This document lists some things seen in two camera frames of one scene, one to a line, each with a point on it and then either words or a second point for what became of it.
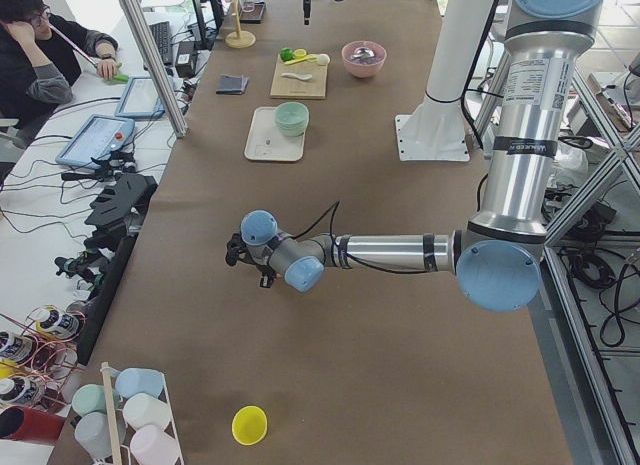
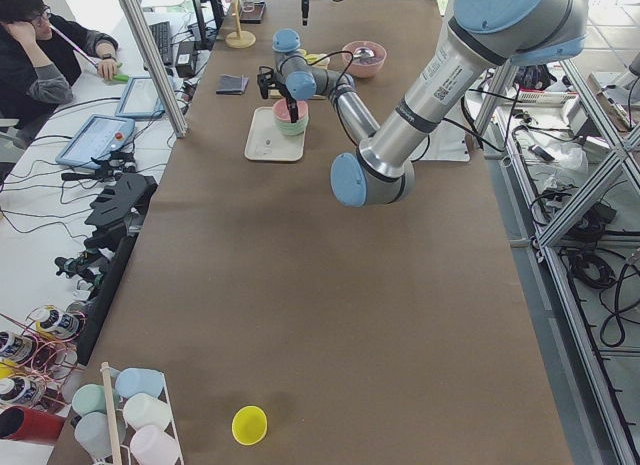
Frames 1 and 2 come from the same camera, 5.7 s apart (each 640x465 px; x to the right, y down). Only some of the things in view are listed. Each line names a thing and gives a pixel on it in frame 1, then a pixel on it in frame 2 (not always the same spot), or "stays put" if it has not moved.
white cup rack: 129,420 stays put
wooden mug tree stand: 239,39 stays put
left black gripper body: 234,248 → 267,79
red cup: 28,425 stays put
